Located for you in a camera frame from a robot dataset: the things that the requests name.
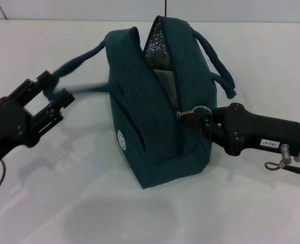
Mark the clear container with blue-rimmed lid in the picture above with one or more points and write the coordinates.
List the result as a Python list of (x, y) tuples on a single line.
[(165, 86)]

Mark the dark teal insulated lunch bag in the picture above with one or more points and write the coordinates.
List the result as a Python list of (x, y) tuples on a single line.
[(139, 101)]

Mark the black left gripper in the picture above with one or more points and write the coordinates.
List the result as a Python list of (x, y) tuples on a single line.
[(10, 127)]

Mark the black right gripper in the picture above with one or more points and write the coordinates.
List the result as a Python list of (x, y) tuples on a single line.
[(266, 132)]

